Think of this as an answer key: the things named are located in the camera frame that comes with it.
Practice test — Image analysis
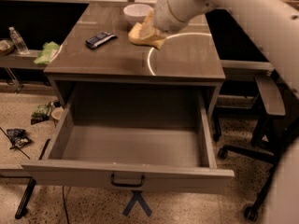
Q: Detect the dark snack bar wrapper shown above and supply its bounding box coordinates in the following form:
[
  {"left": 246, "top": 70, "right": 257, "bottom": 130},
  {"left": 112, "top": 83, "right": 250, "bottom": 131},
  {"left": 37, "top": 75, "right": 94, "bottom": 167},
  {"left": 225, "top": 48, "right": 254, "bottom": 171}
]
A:
[{"left": 85, "top": 32, "right": 116, "bottom": 49}]

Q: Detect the green snack bag on floor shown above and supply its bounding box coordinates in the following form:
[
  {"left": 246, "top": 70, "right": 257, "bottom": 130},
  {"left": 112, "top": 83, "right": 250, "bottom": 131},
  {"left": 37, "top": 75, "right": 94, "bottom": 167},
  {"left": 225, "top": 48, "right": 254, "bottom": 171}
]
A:
[{"left": 31, "top": 103, "right": 51, "bottom": 125}]

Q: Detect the black floor cable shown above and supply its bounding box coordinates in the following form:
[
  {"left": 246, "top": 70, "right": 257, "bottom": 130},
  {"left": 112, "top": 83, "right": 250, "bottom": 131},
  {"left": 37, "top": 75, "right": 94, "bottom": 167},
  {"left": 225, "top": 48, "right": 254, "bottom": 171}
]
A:
[{"left": 61, "top": 186, "right": 71, "bottom": 224}]

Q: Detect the clear plastic water bottle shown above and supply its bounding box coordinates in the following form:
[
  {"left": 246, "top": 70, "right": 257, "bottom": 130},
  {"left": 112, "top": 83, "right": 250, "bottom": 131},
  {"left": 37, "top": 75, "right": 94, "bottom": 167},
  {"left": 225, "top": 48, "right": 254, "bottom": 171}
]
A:
[{"left": 9, "top": 27, "right": 29, "bottom": 54}]

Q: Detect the blue chip bag on floor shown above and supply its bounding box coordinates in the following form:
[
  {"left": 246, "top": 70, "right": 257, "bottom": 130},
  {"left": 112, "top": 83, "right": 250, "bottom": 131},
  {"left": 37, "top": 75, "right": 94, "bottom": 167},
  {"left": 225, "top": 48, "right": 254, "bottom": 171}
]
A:
[{"left": 7, "top": 129, "right": 32, "bottom": 148}]

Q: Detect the black drawer handle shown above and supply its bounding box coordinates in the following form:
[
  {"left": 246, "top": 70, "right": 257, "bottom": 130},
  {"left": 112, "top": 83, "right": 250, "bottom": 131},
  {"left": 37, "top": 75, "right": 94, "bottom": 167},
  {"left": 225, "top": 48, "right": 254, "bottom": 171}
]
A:
[{"left": 110, "top": 174, "right": 145, "bottom": 189}]

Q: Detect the white ceramic bowl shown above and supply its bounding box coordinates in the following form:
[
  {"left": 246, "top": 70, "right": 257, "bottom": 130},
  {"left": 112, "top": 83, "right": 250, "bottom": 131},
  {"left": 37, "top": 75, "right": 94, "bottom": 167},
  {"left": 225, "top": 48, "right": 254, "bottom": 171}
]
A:
[{"left": 123, "top": 4, "right": 152, "bottom": 25}]

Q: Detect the yellow sponge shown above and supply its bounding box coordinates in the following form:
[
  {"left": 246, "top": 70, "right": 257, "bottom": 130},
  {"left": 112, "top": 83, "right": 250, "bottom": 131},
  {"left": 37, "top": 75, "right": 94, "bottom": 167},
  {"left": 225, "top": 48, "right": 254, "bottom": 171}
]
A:
[{"left": 128, "top": 22, "right": 165, "bottom": 49}]

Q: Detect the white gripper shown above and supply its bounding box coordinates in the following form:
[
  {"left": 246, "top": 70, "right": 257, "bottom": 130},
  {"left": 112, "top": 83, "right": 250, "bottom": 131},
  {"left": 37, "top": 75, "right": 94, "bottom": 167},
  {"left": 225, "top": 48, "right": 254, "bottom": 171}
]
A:
[{"left": 139, "top": 0, "right": 184, "bottom": 40}]

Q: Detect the small round floor bowl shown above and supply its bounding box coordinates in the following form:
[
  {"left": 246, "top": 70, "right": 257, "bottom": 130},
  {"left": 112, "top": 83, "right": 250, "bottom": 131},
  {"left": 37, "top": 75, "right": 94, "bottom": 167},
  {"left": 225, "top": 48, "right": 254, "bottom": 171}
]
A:
[{"left": 51, "top": 106, "right": 64, "bottom": 121}]

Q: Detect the low grey side shelf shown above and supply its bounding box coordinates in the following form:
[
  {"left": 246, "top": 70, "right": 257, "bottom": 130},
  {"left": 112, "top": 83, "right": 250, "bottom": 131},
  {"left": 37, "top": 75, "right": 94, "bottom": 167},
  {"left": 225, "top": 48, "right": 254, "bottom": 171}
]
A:
[{"left": 0, "top": 50, "right": 46, "bottom": 70}]

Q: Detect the green cloth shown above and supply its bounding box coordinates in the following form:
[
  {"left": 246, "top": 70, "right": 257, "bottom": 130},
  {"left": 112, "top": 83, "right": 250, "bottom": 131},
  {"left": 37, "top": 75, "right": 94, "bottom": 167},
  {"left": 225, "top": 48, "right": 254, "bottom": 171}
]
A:
[{"left": 34, "top": 41, "right": 60, "bottom": 64}]

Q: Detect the grey wooden cabinet counter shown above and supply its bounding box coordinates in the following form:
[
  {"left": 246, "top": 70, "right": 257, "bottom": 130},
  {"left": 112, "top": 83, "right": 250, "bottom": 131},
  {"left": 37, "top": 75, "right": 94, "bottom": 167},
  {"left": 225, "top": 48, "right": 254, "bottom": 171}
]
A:
[{"left": 45, "top": 2, "right": 225, "bottom": 114}]

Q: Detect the open grey top drawer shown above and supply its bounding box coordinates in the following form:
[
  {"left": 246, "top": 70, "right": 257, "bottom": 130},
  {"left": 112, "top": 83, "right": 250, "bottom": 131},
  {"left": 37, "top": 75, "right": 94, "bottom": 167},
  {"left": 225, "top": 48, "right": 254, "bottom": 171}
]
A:
[{"left": 22, "top": 83, "right": 235, "bottom": 194}]

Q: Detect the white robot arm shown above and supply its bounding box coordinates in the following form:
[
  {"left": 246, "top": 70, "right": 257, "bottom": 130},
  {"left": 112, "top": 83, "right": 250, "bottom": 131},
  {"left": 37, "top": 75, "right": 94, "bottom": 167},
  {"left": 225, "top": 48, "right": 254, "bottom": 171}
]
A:
[{"left": 140, "top": 0, "right": 299, "bottom": 224}]

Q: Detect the black stand leg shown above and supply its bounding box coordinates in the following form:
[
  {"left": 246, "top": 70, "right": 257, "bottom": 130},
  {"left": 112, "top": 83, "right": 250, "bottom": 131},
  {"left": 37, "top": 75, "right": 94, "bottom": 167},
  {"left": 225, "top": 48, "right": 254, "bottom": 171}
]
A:
[{"left": 14, "top": 138, "right": 50, "bottom": 221}]

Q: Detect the black office chair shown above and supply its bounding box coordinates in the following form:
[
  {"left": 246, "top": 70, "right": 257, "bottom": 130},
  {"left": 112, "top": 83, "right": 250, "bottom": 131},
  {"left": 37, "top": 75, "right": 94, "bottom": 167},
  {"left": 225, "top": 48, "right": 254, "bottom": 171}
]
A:
[{"left": 218, "top": 76, "right": 297, "bottom": 221}]

